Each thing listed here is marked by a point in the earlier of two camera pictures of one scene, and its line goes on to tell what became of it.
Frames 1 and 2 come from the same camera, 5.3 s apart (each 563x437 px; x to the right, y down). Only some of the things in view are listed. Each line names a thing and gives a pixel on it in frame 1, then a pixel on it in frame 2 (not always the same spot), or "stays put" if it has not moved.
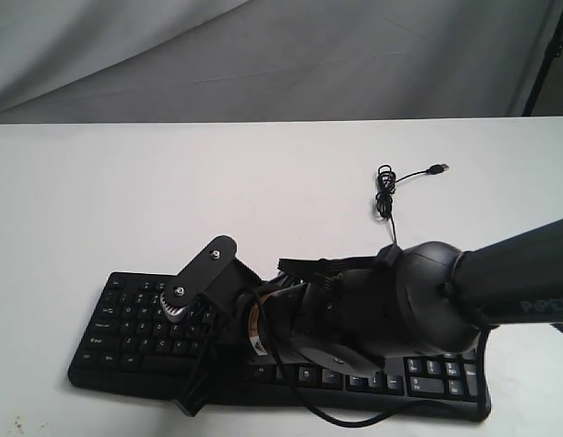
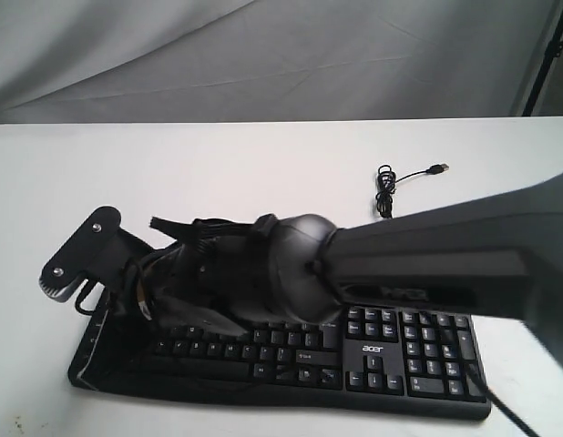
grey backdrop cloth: x=160 y=61 stays put
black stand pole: x=554 y=50 stays put
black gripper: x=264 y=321 to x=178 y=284
